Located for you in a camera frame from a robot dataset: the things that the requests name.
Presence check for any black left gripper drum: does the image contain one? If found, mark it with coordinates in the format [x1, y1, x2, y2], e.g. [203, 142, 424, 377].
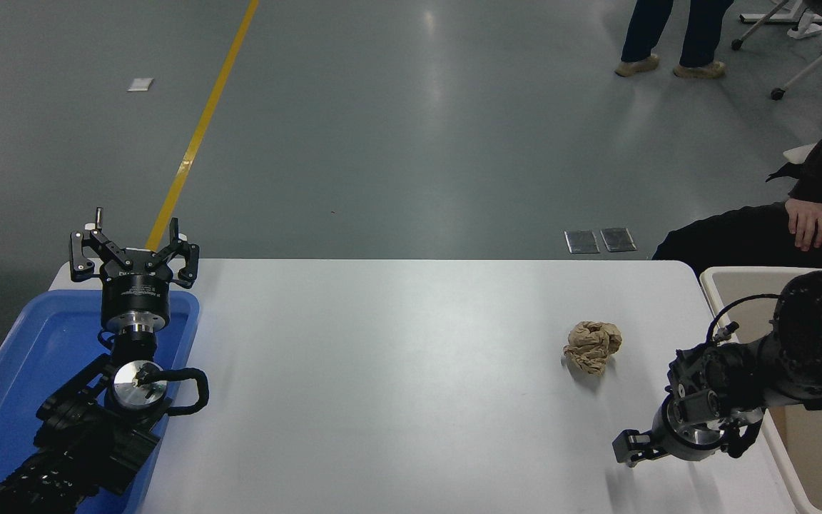
[101, 250, 172, 335]

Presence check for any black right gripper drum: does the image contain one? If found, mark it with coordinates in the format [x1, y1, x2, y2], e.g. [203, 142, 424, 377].
[651, 396, 730, 462]

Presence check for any tan paper ball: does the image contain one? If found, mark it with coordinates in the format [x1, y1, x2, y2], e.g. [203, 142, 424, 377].
[563, 321, 624, 377]

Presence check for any person's right hand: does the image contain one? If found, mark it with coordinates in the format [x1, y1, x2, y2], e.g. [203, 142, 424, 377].
[786, 198, 822, 252]

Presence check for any blue plastic tray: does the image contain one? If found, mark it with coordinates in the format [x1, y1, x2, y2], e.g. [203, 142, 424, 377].
[0, 289, 200, 514]

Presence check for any metal floor plate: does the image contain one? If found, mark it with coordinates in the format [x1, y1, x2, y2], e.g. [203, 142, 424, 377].
[600, 227, 638, 253]
[564, 230, 601, 254]

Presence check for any seated person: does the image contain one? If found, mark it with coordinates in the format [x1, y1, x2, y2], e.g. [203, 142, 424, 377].
[652, 100, 822, 279]

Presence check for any white wheeled chair base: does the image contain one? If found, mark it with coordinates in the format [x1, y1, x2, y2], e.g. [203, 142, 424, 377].
[771, 0, 822, 101]
[731, 0, 822, 51]

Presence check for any walking person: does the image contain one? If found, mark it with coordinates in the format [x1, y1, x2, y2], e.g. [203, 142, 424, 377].
[614, 0, 735, 79]

